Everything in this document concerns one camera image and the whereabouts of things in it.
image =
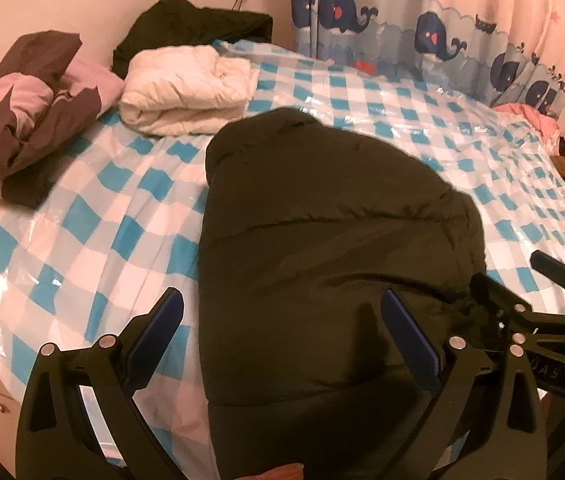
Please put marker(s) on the black garment at bed head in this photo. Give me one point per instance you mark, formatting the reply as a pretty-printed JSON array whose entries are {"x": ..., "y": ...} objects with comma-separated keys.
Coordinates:
[{"x": 175, "y": 23}]

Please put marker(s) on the pink cloth at bed edge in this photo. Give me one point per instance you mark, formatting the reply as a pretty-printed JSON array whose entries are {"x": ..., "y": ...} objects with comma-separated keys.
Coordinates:
[{"x": 546, "y": 126}]

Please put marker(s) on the pink and brown quilt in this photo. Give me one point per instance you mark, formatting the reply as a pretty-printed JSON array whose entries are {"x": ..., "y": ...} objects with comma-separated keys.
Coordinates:
[{"x": 48, "y": 97}]

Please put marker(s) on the large black puffer jacket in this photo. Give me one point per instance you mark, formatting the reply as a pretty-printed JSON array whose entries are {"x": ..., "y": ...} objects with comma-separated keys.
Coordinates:
[{"x": 304, "y": 228}]

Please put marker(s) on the whale print curtain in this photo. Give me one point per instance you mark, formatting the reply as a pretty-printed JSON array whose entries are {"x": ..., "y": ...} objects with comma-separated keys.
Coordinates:
[{"x": 497, "y": 51}]

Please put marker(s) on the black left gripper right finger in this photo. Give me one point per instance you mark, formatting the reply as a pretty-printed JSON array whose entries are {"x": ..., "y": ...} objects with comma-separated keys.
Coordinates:
[{"x": 483, "y": 419}]

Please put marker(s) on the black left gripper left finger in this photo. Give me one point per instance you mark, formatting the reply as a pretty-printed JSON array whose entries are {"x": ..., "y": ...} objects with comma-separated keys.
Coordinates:
[{"x": 55, "y": 438}]

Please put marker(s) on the blue white checkered bed cover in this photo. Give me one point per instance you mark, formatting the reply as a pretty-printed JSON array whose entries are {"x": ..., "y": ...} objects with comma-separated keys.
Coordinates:
[{"x": 123, "y": 223}]

